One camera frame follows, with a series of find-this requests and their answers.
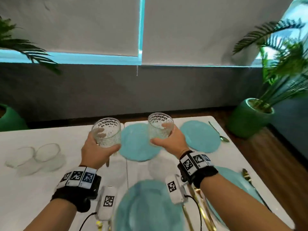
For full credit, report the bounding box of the person's right hand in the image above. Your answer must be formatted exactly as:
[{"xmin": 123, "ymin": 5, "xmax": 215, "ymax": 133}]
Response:
[{"xmin": 150, "ymin": 122, "xmax": 192, "ymax": 159}]

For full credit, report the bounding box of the black left marker wristband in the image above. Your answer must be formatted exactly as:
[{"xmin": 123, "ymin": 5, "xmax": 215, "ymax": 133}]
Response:
[{"xmin": 51, "ymin": 166, "xmax": 102, "ymax": 213}]

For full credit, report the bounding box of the golden cutlery spoon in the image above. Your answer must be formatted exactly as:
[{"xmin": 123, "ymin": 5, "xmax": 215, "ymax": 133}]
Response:
[
  {"xmin": 208, "ymin": 121, "xmax": 230, "ymax": 143},
  {"xmin": 242, "ymin": 168, "xmax": 272, "ymax": 212},
  {"xmin": 182, "ymin": 204, "xmax": 195, "ymax": 231}
]

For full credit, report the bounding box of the cyan lit window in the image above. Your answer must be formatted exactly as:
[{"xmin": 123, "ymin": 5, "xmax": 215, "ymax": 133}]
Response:
[{"xmin": 0, "ymin": 0, "xmax": 308, "ymax": 68}]

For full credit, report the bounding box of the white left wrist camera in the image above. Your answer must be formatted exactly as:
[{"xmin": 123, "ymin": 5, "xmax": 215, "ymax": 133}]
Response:
[{"xmin": 95, "ymin": 186, "xmax": 118, "ymax": 222}]

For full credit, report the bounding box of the black marker wristband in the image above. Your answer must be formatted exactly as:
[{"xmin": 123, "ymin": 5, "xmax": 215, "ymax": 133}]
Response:
[
  {"xmin": 51, "ymin": 166, "xmax": 102, "ymax": 213},
  {"xmin": 177, "ymin": 150, "xmax": 219, "ymax": 189}
]

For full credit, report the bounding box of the black right camera cable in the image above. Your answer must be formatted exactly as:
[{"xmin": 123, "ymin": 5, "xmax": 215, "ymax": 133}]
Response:
[{"xmin": 184, "ymin": 194, "xmax": 202, "ymax": 231}]

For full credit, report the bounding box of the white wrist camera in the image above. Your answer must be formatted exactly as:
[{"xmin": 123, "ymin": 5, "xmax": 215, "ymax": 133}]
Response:
[
  {"xmin": 165, "ymin": 174, "xmax": 188, "ymax": 205},
  {"xmin": 95, "ymin": 186, "xmax": 118, "ymax": 222}
]

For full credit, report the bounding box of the light blue plate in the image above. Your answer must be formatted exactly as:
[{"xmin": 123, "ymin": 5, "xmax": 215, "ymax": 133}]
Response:
[
  {"xmin": 179, "ymin": 120, "xmax": 221, "ymax": 154},
  {"xmin": 114, "ymin": 179, "xmax": 186, "ymax": 231},
  {"xmin": 207, "ymin": 166, "xmax": 265, "ymax": 229},
  {"xmin": 119, "ymin": 122, "xmax": 162, "ymax": 162}
]

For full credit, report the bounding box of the person's left hand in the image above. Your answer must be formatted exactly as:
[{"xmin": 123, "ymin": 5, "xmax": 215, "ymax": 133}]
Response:
[{"xmin": 80, "ymin": 128, "xmax": 121, "ymax": 170}]

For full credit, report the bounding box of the black camera cable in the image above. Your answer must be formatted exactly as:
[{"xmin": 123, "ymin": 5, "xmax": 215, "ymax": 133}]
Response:
[
  {"xmin": 79, "ymin": 212, "xmax": 97, "ymax": 231},
  {"xmin": 184, "ymin": 194, "xmax": 202, "ymax": 231}
]

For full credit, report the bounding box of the green plant pot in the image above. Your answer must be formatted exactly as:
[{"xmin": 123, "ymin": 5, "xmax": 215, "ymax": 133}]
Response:
[{"xmin": 0, "ymin": 104, "xmax": 29, "ymax": 132}]

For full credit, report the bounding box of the black left camera cable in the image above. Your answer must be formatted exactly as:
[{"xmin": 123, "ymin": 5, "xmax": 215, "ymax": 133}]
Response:
[{"xmin": 79, "ymin": 212, "xmax": 97, "ymax": 231}]

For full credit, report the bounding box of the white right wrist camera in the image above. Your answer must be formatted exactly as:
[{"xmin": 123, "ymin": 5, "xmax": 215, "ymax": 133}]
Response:
[{"xmin": 165, "ymin": 174, "xmax": 188, "ymax": 205}]

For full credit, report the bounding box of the white roller blind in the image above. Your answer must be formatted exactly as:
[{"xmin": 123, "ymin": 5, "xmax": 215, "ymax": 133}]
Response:
[
  {"xmin": 0, "ymin": 0, "xmax": 141, "ymax": 57},
  {"xmin": 142, "ymin": 0, "xmax": 295, "ymax": 67}
]

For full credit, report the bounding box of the black right marker wristband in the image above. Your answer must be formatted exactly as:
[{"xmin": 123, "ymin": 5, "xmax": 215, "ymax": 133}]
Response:
[{"xmin": 177, "ymin": 150, "xmax": 219, "ymax": 189}]

